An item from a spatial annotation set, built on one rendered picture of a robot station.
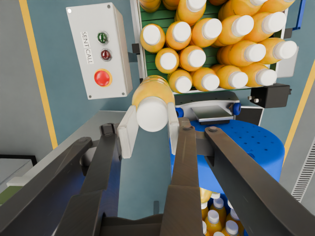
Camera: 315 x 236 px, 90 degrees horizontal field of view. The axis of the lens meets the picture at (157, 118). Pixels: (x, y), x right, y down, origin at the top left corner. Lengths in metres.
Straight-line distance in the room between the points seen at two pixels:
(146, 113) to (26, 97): 1.84
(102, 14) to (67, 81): 1.35
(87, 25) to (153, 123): 0.30
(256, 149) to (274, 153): 0.03
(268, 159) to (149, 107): 0.29
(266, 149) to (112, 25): 0.44
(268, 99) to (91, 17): 0.54
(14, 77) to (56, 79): 0.38
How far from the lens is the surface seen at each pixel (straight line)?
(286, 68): 0.79
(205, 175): 0.37
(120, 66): 0.40
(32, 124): 2.08
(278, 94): 0.62
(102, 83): 0.40
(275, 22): 0.48
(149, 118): 0.19
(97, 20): 0.42
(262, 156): 0.41
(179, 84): 0.41
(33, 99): 1.96
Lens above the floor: 1.49
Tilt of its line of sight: 70 degrees down
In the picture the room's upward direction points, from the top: 178 degrees counter-clockwise
